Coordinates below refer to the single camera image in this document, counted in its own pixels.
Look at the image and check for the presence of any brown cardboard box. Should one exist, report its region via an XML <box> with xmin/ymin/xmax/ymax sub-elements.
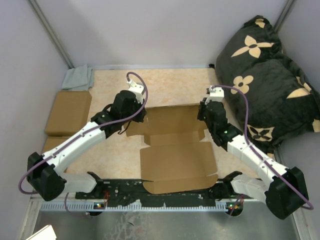
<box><xmin>44</xmin><ymin>91</ymin><xmax>92</xmax><ymax>137</ymax></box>
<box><xmin>42</xmin><ymin>136</ymin><xmax>69</xmax><ymax>153</ymax></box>
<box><xmin>126</xmin><ymin>104</ymin><xmax>218</xmax><ymax>195</ymax></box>

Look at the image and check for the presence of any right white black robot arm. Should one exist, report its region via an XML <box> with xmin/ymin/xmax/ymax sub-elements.
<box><xmin>197</xmin><ymin>97</ymin><xmax>309</xmax><ymax>220</ymax></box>

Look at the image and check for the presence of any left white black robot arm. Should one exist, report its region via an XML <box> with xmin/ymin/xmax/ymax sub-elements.
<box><xmin>26</xmin><ymin>90</ymin><xmax>148</xmax><ymax>201</ymax></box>

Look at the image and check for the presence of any light blue folded cloth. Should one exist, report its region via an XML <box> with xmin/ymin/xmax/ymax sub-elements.
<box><xmin>61</xmin><ymin>64</ymin><xmax>94</xmax><ymax>92</ymax></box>

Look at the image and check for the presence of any black floral pillow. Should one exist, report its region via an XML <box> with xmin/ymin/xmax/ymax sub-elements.
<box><xmin>214</xmin><ymin>15</ymin><xmax>320</xmax><ymax>151</ymax></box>

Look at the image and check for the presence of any white object corner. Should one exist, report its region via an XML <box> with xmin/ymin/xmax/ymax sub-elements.
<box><xmin>26</xmin><ymin>224</ymin><xmax>57</xmax><ymax>240</ymax></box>

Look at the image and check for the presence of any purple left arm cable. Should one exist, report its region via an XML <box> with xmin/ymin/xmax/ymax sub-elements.
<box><xmin>17</xmin><ymin>72</ymin><xmax>151</xmax><ymax>218</ymax></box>

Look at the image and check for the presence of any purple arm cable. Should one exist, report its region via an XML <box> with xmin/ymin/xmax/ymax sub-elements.
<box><xmin>17</xmin><ymin>72</ymin><xmax>151</xmax><ymax>218</ymax></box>
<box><xmin>206</xmin><ymin>85</ymin><xmax>315</xmax><ymax>217</ymax></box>

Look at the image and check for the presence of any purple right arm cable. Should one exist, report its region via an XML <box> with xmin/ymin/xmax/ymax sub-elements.
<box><xmin>206</xmin><ymin>85</ymin><xmax>315</xmax><ymax>217</ymax></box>

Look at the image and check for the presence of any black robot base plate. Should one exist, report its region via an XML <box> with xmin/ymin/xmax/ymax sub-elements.
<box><xmin>75</xmin><ymin>179</ymin><xmax>249</xmax><ymax>216</ymax></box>

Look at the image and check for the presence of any white slotted cable duct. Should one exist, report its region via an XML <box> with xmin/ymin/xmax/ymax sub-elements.
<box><xmin>40</xmin><ymin>201</ymin><xmax>240</xmax><ymax>212</ymax></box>

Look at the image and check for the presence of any left aluminium corner post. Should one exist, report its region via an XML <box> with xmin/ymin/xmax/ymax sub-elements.
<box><xmin>27</xmin><ymin>0</ymin><xmax>75</xmax><ymax>69</ymax></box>

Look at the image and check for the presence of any aluminium corner post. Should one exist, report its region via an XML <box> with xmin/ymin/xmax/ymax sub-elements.
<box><xmin>274</xmin><ymin>0</ymin><xmax>296</xmax><ymax>32</ymax></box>
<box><xmin>27</xmin><ymin>0</ymin><xmax>75</xmax><ymax>69</ymax></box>

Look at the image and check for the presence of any right aluminium corner post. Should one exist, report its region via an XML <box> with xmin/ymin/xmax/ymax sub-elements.
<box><xmin>274</xmin><ymin>0</ymin><xmax>296</xmax><ymax>32</ymax></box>

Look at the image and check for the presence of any aluminium frame rail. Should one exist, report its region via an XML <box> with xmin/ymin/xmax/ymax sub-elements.
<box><xmin>31</xmin><ymin>181</ymin><xmax>302</xmax><ymax>201</ymax></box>

